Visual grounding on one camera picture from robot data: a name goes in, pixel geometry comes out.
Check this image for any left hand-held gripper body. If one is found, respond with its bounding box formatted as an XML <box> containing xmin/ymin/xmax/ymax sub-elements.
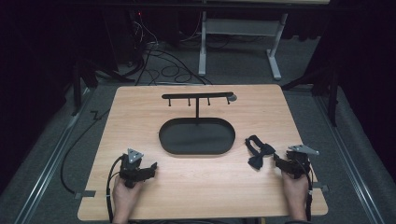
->
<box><xmin>119</xmin><ymin>147</ymin><xmax>148</xmax><ymax>189</ymax></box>

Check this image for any metal floor rail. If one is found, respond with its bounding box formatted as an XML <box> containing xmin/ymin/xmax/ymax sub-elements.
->
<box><xmin>313</xmin><ymin>95</ymin><xmax>387</xmax><ymax>224</ymax></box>
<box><xmin>13</xmin><ymin>88</ymin><xmax>95</xmax><ymax>224</ymax></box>

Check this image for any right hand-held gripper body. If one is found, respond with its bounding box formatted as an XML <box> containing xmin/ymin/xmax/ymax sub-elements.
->
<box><xmin>286</xmin><ymin>144</ymin><xmax>320</xmax><ymax>181</ymax></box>

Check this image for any person's right hand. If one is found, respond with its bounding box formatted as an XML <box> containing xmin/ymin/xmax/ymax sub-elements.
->
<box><xmin>281</xmin><ymin>172</ymin><xmax>309</xmax><ymax>213</ymax></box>

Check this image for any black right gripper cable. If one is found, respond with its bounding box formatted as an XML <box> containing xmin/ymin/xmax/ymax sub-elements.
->
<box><xmin>298</xmin><ymin>160</ymin><xmax>314</xmax><ymax>222</ymax></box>

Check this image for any black floor cable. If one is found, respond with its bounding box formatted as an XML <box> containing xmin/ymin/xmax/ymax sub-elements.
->
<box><xmin>60</xmin><ymin>108</ymin><xmax>110</xmax><ymax>194</ymax></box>

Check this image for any black hook rack with tray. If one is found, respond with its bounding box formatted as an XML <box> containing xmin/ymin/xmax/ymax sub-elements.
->
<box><xmin>158</xmin><ymin>91</ymin><xmax>238</xmax><ymax>156</ymax></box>

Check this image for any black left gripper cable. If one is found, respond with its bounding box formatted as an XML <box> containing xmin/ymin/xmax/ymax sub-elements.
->
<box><xmin>105</xmin><ymin>155</ymin><xmax>125</xmax><ymax>224</ymax></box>

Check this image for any tangle of black floor cables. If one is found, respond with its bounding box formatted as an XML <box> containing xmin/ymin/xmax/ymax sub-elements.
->
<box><xmin>125</xmin><ymin>11</ymin><xmax>213</xmax><ymax>87</ymax></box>

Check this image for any person's left hand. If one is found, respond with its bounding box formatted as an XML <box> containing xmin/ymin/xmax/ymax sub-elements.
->
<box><xmin>111</xmin><ymin>178</ymin><xmax>145</xmax><ymax>216</ymax></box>

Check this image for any black tripod stand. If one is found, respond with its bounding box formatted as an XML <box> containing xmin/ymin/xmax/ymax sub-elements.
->
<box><xmin>70</xmin><ymin>58</ymin><xmax>135</xmax><ymax>117</ymax></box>
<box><xmin>281</xmin><ymin>61</ymin><xmax>341</xmax><ymax>128</ymax></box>

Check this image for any white desk frame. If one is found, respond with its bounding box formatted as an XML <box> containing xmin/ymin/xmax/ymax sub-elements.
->
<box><xmin>198</xmin><ymin>10</ymin><xmax>290</xmax><ymax>81</ymax></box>

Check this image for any grey metal table bracket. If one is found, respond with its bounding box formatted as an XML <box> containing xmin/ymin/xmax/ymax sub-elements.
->
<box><xmin>74</xmin><ymin>189</ymin><xmax>97</xmax><ymax>200</ymax></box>
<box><xmin>312</xmin><ymin>182</ymin><xmax>330</xmax><ymax>193</ymax></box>

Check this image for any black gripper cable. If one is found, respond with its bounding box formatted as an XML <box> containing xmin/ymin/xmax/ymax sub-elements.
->
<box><xmin>105</xmin><ymin>155</ymin><xmax>125</xmax><ymax>224</ymax></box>
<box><xmin>298</xmin><ymin>160</ymin><xmax>314</xmax><ymax>222</ymax></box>

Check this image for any black bow tie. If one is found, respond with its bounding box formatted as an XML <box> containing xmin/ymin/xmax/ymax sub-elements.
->
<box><xmin>244</xmin><ymin>133</ymin><xmax>276</xmax><ymax>171</ymax></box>

